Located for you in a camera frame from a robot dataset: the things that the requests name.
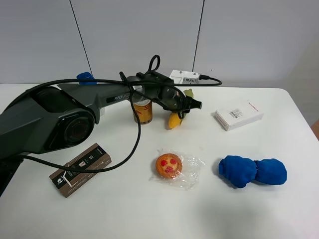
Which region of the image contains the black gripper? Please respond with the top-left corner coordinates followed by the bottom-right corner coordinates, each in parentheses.
top-left (146, 82), bottom-right (202, 112)

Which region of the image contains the yellow green corn cob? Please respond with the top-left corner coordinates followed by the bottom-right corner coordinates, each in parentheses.
top-left (167, 89), bottom-right (194, 129)

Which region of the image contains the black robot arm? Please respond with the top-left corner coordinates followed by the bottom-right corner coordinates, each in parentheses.
top-left (0, 72), bottom-right (202, 191)

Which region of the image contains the gold drink can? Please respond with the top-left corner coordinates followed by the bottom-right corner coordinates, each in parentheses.
top-left (134, 99), bottom-right (153, 124)

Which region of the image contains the white cardboard box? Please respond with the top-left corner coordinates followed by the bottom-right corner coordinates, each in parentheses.
top-left (214, 100), bottom-right (264, 131)

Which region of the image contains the fruit tart in plastic wrap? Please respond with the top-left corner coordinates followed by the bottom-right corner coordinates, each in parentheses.
top-left (150, 148), bottom-right (205, 191)

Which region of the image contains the blue cloth bundle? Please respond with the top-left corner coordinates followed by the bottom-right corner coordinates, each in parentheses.
top-left (218, 155), bottom-right (287, 188)

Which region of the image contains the white blue shampoo bottle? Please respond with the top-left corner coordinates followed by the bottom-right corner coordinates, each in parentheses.
top-left (76, 72), bottom-right (98, 85)

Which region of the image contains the brown black carton box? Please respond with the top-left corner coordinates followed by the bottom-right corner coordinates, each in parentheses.
top-left (49, 142), bottom-right (112, 199)

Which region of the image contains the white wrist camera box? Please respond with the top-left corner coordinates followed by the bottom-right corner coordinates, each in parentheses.
top-left (169, 70), bottom-right (200, 84)

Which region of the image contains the black cable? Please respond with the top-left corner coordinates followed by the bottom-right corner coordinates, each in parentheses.
top-left (0, 55), bottom-right (223, 173)

